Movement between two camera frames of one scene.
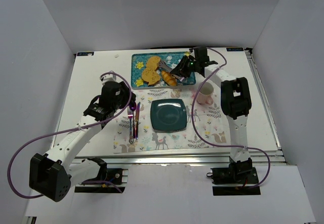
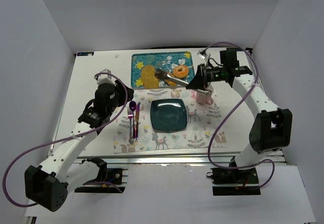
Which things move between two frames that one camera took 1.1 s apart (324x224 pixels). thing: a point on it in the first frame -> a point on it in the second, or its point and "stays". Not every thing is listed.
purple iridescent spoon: x=132 y=107 stays
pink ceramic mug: x=205 y=94 stays
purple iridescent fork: x=130 y=115 stays
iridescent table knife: x=136 y=119 stays
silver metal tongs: x=162 y=64 -> x=162 y=74
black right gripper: x=180 y=67 -> x=201 y=75
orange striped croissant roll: x=168 y=78 stays
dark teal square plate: x=167 y=116 stays
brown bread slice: x=153 y=62 -> x=149 y=79
